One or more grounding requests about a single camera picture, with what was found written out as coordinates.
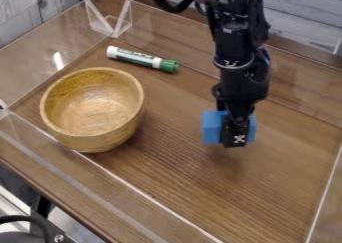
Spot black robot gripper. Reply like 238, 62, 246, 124
212, 48, 272, 148

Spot blue rectangular block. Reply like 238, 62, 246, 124
202, 111, 257, 145

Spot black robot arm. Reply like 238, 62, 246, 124
196, 0, 272, 148

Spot brown wooden bowl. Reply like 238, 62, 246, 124
39, 67, 145, 153

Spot green and white marker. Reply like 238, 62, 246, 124
107, 46, 180, 73

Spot black table leg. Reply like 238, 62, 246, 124
37, 196, 53, 218

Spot clear acrylic corner bracket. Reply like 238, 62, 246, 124
85, 0, 133, 38

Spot black cable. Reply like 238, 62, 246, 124
0, 215, 47, 243

